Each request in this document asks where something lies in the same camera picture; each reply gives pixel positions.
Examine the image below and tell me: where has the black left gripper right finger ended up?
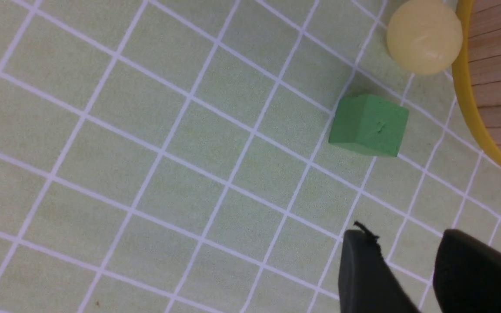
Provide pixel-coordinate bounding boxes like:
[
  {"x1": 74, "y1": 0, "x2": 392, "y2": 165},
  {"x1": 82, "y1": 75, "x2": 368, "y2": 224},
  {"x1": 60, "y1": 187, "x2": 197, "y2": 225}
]
[{"x1": 433, "y1": 229, "x2": 501, "y2": 313}]

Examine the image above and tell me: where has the yellow bun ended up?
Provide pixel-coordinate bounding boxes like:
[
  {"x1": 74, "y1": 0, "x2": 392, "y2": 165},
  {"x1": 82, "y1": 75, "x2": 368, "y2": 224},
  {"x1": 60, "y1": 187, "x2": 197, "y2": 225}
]
[{"x1": 386, "y1": 0, "x2": 463, "y2": 75}]

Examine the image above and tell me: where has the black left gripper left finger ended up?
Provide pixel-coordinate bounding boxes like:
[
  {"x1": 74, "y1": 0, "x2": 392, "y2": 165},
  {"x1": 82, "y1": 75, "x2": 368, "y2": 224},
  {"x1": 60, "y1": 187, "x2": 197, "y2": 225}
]
[{"x1": 338, "y1": 221, "x2": 419, "y2": 313}]

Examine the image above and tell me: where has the green foam cube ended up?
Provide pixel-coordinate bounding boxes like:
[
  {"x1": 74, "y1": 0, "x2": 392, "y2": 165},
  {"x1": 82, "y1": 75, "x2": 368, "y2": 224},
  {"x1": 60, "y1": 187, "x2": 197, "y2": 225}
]
[{"x1": 328, "y1": 94, "x2": 410, "y2": 158}]

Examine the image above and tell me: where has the bamboo steamer tray yellow rim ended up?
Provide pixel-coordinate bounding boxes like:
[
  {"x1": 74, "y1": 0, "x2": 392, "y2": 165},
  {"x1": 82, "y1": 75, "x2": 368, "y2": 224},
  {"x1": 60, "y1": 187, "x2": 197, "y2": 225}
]
[{"x1": 452, "y1": 0, "x2": 501, "y2": 166}]

